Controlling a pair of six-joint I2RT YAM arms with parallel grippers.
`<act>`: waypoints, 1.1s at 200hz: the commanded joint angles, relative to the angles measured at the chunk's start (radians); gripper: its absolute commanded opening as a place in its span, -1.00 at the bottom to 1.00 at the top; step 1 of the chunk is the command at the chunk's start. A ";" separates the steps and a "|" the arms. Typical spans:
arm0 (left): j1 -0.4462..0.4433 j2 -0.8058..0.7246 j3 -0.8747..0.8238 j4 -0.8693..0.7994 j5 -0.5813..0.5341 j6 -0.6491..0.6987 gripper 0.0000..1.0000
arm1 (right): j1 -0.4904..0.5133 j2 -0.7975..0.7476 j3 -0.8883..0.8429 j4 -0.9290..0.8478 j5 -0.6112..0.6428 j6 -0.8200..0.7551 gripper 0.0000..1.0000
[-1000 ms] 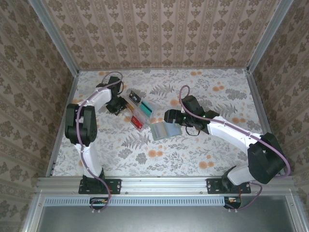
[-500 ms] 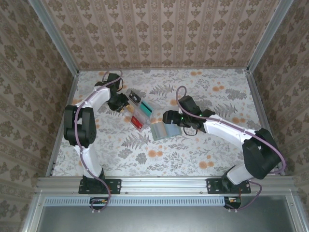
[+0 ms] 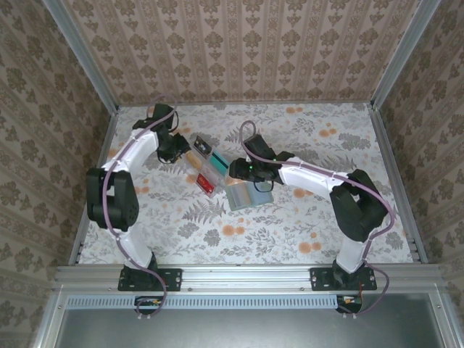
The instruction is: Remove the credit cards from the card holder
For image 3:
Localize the floral patterned table cover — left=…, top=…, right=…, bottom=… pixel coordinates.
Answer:
left=77, top=103, right=417, bottom=266

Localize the grey slotted cable duct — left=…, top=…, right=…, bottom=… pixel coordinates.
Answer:
left=67, top=294, right=363, bottom=310

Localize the red credit card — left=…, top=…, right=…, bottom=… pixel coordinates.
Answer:
left=195, top=173, right=218, bottom=194

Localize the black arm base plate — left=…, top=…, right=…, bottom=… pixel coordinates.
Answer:
left=117, top=267, right=182, bottom=292
left=310, top=267, right=378, bottom=292

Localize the aluminium corner post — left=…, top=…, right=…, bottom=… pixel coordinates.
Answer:
left=41, top=0, right=120, bottom=112
left=369, top=0, right=442, bottom=109

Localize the black credit card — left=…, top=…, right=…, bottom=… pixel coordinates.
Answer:
left=194, top=136, right=214, bottom=156

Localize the grey metal panel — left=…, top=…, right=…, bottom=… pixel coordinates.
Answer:
left=32, top=291, right=460, bottom=348

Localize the aluminium side rail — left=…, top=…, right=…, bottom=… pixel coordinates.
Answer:
left=67, top=107, right=120, bottom=265
left=366, top=102, right=429, bottom=265

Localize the teal credit card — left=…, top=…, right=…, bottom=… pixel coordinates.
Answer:
left=210, top=151, right=229, bottom=171

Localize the clear acrylic card organizer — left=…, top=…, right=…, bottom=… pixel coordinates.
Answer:
left=183, top=134, right=230, bottom=199

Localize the long aluminium mounting rail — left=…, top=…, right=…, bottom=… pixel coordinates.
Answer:
left=53, top=263, right=446, bottom=293

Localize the green translucent card holder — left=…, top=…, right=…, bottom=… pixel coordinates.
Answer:
left=225, top=180, right=275, bottom=212

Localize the black controller board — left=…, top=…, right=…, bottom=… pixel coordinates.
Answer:
left=336, top=295, right=364, bottom=315
left=133, top=295, right=165, bottom=315

